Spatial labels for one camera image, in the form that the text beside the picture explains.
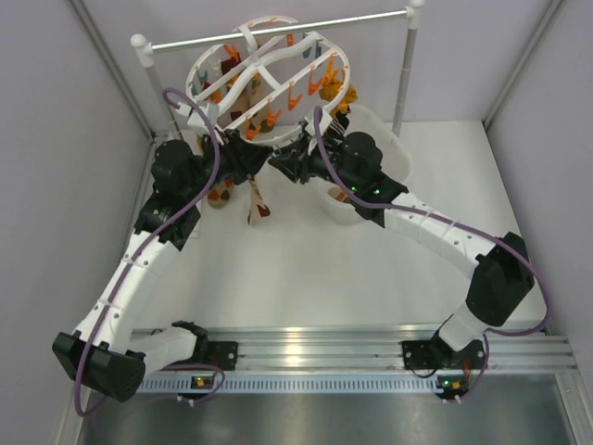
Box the right grey rack pole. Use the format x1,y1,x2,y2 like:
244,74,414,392
392,29,418,135

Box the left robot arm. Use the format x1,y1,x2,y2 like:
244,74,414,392
52,131,272,402

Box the white plastic basin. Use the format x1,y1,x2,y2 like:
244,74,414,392
312,104,413,225

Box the white round sock hanger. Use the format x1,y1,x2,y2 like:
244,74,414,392
185,16,353,142

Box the beige brown patch sock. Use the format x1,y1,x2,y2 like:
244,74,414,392
247,176,271,225

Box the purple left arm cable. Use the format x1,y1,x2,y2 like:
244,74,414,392
73,87,226,418

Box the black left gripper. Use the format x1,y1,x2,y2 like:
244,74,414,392
183,127,272,203

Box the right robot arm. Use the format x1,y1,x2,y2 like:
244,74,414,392
269,132,535,368

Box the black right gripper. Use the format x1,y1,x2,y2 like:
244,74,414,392
270,135,361,194

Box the mustard yellow sock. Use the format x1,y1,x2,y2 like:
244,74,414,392
319,78,358,117

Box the grey horizontal rack bar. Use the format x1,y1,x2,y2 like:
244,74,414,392
130,1,425,68

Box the grey metal rack pole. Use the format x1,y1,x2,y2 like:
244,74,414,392
145,65,183,140

